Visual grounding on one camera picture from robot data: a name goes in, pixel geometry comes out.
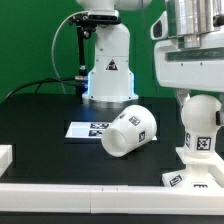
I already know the white lamp bulb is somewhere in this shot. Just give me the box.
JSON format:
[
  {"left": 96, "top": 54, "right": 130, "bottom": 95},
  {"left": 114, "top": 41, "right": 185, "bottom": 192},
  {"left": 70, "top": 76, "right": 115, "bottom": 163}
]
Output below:
[{"left": 181, "top": 95, "right": 221, "bottom": 158}]

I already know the white lamp shade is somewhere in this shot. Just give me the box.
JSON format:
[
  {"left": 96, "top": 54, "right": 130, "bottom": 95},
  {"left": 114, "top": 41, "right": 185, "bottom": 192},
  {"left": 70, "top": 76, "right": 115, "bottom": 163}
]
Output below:
[{"left": 101, "top": 105, "right": 157, "bottom": 157}]

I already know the white left wall block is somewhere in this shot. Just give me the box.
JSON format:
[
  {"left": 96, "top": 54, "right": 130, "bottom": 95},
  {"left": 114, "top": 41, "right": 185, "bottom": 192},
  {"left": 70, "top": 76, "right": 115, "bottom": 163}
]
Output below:
[{"left": 0, "top": 145, "right": 13, "bottom": 177}]

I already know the black cable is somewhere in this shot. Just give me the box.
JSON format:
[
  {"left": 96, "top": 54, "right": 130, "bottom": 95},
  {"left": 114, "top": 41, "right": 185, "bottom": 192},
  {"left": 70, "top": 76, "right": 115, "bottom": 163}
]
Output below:
[{"left": 3, "top": 77, "right": 88, "bottom": 101}]

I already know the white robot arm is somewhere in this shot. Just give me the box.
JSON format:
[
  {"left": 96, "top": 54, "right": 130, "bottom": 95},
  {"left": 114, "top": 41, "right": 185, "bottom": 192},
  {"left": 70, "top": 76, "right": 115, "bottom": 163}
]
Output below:
[{"left": 76, "top": 0, "right": 224, "bottom": 104}]

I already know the white front wall bar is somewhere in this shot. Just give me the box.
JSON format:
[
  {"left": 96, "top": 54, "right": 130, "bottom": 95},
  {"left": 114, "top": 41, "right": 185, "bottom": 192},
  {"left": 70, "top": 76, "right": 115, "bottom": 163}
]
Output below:
[{"left": 0, "top": 183, "right": 224, "bottom": 215}]

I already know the white paper marker sheet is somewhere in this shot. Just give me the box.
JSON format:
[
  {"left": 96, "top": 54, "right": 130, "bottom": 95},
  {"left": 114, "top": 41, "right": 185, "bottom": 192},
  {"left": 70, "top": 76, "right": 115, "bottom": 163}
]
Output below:
[{"left": 65, "top": 122, "right": 157, "bottom": 142}]

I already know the white lamp base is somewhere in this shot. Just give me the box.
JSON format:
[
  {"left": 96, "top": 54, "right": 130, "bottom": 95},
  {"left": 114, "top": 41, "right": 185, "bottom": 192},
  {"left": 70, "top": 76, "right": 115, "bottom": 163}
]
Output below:
[{"left": 162, "top": 147, "right": 224, "bottom": 189}]

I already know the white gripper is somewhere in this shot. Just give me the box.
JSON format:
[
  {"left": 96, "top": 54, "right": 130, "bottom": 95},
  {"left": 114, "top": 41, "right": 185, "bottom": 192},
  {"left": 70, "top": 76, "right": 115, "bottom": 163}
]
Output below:
[{"left": 154, "top": 31, "right": 224, "bottom": 126}]

